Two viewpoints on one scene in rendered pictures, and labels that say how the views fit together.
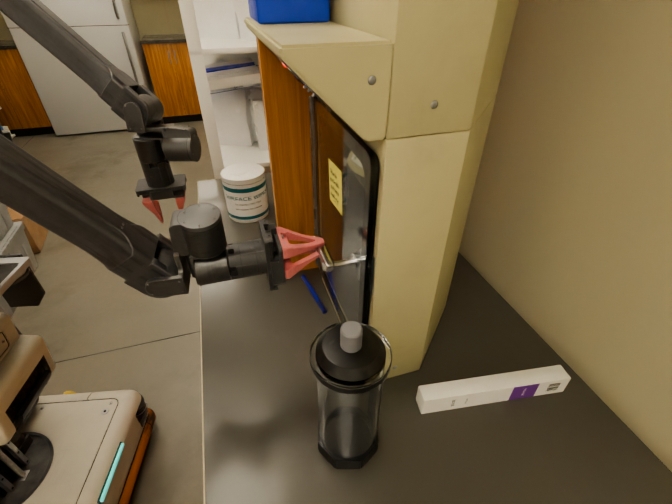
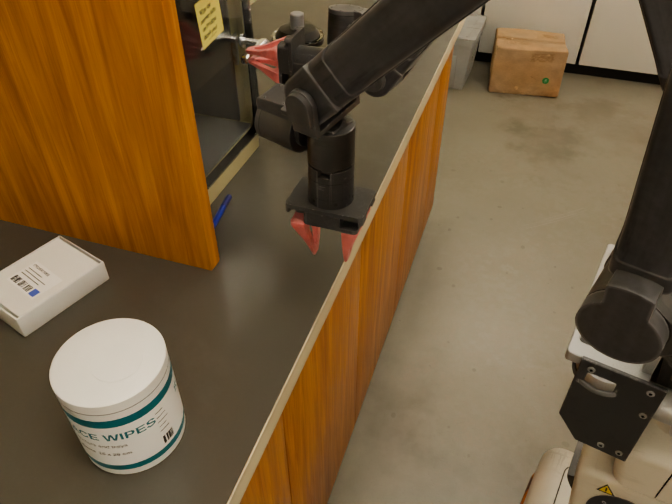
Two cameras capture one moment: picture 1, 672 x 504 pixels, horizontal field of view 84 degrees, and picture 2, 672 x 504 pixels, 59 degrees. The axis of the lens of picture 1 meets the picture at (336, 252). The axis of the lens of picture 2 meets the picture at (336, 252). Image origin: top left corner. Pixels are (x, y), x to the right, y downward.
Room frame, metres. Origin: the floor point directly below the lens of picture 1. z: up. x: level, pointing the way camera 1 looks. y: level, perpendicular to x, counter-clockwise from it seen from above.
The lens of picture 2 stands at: (1.26, 0.75, 1.64)
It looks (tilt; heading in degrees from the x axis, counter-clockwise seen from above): 41 degrees down; 216
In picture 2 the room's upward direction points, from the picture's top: straight up
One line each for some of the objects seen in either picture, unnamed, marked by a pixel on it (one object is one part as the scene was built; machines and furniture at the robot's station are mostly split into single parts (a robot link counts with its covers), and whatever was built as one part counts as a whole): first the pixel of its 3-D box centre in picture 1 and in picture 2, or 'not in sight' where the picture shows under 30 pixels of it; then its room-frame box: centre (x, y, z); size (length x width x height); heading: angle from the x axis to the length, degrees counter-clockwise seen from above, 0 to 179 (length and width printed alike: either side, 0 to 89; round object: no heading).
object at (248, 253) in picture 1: (252, 257); (309, 63); (0.47, 0.13, 1.20); 0.07 x 0.07 x 0.10; 17
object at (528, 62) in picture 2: not in sight; (526, 61); (-2.20, -0.32, 0.14); 0.41 x 0.33 x 0.29; 114
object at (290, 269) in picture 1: (296, 248); (271, 55); (0.49, 0.06, 1.20); 0.09 x 0.07 x 0.07; 107
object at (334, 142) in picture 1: (337, 230); (214, 68); (0.57, 0.00, 1.19); 0.30 x 0.01 x 0.40; 17
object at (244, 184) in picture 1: (245, 192); (123, 396); (1.06, 0.28, 1.02); 0.13 x 0.13 x 0.15
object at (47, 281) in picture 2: not in sight; (43, 283); (0.97, -0.04, 0.96); 0.16 x 0.12 x 0.04; 0
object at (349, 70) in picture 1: (303, 69); not in sight; (0.56, 0.04, 1.46); 0.32 x 0.11 x 0.10; 17
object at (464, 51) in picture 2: not in sight; (428, 47); (-2.00, -0.88, 0.17); 0.60 x 0.42 x 0.33; 105
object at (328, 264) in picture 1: (332, 251); (247, 49); (0.49, 0.00, 1.20); 0.10 x 0.05 x 0.03; 17
